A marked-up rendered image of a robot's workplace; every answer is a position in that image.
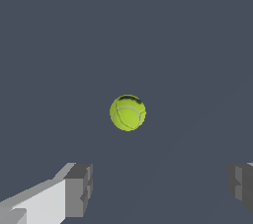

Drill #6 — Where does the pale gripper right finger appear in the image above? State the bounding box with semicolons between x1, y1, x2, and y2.
225;162;253;214

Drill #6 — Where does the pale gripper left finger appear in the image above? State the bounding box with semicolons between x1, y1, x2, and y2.
0;162;94;224

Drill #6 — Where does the yellow-green tennis ball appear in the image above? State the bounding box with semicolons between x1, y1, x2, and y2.
109;94;147;132

